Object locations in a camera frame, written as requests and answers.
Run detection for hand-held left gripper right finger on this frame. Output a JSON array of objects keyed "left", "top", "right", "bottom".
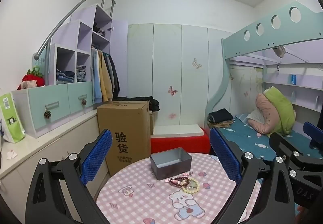
[{"left": 209, "top": 127, "right": 296, "bottom": 224}]

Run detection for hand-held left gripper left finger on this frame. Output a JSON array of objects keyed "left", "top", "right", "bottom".
[{"left": 25, "top": 129, "right": 113, "bottom": 224}]

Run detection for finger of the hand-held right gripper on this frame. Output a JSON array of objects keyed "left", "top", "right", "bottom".
[
  {"left": 268, "top": 132, "right": 323, "bottom": 181},
  {"left": 302, "top": 121, "right": 323, "bottom": 150}
]

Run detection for grey metal tin box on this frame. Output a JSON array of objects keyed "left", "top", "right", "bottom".
[{"left": 150, "top": 147, "right": 193, "bottom": 180}]

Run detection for cream bead bracelet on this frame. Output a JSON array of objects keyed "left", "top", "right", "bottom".
[{"left": 181, "top": 177, "right": 200, "bottom": 194}]

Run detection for dark red bead bracelet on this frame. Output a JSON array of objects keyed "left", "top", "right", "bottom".
[{"left": 169, "top": 177, "right": 190, "bottom": 188}]

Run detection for blue patterned bedsheet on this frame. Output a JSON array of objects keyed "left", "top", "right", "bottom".
[{"left": 213, "top": 113, "right": 306, "bottom": 161}]

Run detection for folded brown garment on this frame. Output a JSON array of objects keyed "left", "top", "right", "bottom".
[{"left": 207, "top": 119, "right": 235, "bottom": 129}]

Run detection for pink pillow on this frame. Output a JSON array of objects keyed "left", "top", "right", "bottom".
[{"left": 255, "top": 93, "right": 279, "bottom": 135}]

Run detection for green blanket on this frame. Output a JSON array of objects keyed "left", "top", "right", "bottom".
[{"left": 264, "top": 86, "right": 296, "bottom": 135}]

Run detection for white pillow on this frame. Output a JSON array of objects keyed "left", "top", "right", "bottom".
[{"left": 247, "top": 109, "right": 263, "bottom": 126}]

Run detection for folded black garment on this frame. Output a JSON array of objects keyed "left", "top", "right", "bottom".
[{"left": 208, "top": 109, "right": 234, "bottom": 124}]

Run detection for large cardboard box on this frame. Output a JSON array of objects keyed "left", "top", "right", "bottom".
[{"left": 96, "top": 100, "right": 152, "bottom": 177}]

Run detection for white low cabinet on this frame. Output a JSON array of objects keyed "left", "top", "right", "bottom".
[{"left": 0, "top": 107, "right": 111, "bottom": 204}]

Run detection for red stool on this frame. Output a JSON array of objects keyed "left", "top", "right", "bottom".
[{"left": 151, "top": 134, "right": 210, "bottom": 156}]

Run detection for white board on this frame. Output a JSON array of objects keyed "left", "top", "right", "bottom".
[{"left": 153, "top": 124, "right": 205, "bottom": 136}]

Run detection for pink checked tablecloth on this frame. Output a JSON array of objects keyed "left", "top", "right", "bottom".
[{"left": 95, "top": 152, "right": 261, "bottom": 224}]

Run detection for yellow hoodie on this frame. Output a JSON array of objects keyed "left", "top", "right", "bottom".
[{"left": 97, "top": 50, "right": 113, "bottom": 102}]

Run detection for pile of dark clothes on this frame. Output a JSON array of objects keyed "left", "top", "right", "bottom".
[{"left": 119, "top": 96, "right": 160, "bottom": 112}]

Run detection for mint drawer cabinet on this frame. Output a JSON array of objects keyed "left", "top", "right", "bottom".
[{"left": 11, "top": 80, "right": 95, "bottom": 139}]

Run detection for light blue shirt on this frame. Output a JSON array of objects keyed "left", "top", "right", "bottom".
[{"left": 90, "top": 49, "right": 101, "bottom": 104}]

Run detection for dark grey jacket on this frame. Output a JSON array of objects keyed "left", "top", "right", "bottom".
[{"left": 107, "top": 54, "right": 121, "bottom": 98}]

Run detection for folded jeans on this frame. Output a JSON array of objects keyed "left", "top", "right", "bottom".
[
  {"left": 76, "top": 65, "right": 87, "bottom": 83},
  {"left": 56, "top": 69, "right": 75, "bottom": 84}
]

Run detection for clip lamp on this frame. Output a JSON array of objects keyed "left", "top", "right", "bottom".
[{"left": 273, "top": 46, "right": 287, "bottom": 58}]

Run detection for green white bag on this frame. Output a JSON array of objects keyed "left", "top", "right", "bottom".
[{"left": 0, "top": 93, "right": 26, "bottom": 144}]

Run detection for pink plush toy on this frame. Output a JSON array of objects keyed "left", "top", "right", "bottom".
[{"left": 17, "top": 80, "right": 38, "bottom": 90}]

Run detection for red strawberry plush toy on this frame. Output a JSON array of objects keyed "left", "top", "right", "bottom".
[{"left": 21, "top": 66, "right": 45, "bottom": 87}]

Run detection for white wardrobe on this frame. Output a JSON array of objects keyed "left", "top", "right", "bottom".
[{"left": 127, "top": 23, "right": 233, "bottom": 135}]

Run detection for dark clothes on shelf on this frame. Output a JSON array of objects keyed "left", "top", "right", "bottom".
[{"left": 93, "top": 22, "right": 106, "bottom": 38}]

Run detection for purple cubby shelf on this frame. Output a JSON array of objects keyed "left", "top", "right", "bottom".
[{"left": 49, "top": 4, "right": 128, "bottom": 103}]

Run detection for grey metal handrail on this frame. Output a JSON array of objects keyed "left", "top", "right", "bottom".
[{"left": 34, "top": 0, "right": 116, "bottom": 60}]

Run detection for purple wall shelf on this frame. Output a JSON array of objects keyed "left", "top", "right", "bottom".
[{"left": 262, "top": 65, "right": 323, "bottom": 113}]

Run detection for mint bunk bed frame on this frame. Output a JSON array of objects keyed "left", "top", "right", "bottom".
[{"left": 206, "top": 1, "right": 323, "bottom": 164}]

